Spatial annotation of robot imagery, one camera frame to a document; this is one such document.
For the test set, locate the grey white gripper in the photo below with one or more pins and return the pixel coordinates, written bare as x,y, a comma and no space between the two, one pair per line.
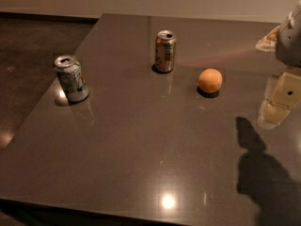
290,46

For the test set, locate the orange soda can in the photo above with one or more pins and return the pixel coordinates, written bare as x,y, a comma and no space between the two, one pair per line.
165,51

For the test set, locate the green and silver soda can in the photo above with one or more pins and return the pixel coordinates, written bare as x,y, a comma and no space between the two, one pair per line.
69,73

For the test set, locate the orange fruit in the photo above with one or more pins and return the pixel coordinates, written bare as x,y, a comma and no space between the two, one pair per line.
210,80

